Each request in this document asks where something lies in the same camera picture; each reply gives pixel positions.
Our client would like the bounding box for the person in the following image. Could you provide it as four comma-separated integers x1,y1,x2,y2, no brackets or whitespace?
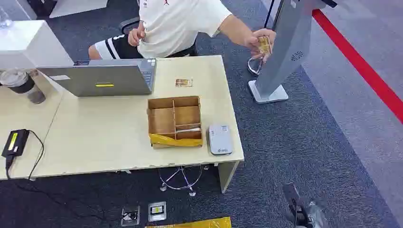
88,0,233,60

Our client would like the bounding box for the yellow sheet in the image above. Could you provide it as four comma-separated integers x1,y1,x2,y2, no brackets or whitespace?
144,216,233,228

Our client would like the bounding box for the steel floor socket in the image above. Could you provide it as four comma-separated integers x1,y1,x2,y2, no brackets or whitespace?
120,205,141,228
147,201,167,223

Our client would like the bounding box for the black power adapter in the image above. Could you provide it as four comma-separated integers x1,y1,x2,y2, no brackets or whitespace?
1,129,30,158

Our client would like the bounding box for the white cabinet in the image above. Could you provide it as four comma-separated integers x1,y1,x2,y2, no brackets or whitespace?
0,19,75,71

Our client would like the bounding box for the grey lanyard loop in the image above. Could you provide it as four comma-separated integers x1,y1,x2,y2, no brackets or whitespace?
247,56,264,76

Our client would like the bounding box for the dark cup with lid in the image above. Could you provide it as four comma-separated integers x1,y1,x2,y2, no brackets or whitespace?
0,68,47,105

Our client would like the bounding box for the grey laptop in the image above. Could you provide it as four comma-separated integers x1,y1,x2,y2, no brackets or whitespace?
37,58,157,97

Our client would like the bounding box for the grey kiosk stand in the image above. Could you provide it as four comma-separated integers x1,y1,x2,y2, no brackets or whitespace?
248,0,338,105

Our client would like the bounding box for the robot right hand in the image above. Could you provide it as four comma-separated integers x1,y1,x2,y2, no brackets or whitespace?
282,182,306,225

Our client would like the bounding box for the person's left hand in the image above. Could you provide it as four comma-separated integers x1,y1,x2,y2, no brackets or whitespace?
245,28,277,61

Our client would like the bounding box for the person's right hand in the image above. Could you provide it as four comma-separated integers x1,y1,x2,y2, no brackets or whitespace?
128,21,146,47

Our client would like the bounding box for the white board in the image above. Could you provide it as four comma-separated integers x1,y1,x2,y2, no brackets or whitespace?
49,0,109,19

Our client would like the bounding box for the black kiosk cable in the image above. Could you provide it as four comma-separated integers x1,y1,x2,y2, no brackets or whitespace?
264,0,277,29

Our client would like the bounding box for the black office chair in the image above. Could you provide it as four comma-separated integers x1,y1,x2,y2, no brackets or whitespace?
118,16,141,35

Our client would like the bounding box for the grey card reader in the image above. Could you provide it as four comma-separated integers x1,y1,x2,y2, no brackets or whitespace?
207,124,234,156

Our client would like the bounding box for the wooden card box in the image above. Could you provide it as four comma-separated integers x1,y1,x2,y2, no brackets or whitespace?
146,95,204,149

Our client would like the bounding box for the black adapter cable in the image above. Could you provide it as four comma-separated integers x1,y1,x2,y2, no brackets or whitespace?
4,129,45,182

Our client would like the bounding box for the pale desk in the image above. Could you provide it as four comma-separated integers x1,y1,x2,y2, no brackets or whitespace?
0,69,65,181
29,55,245,194

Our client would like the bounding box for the chrome stool base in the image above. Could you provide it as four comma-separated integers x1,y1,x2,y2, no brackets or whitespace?
158,165,211,198

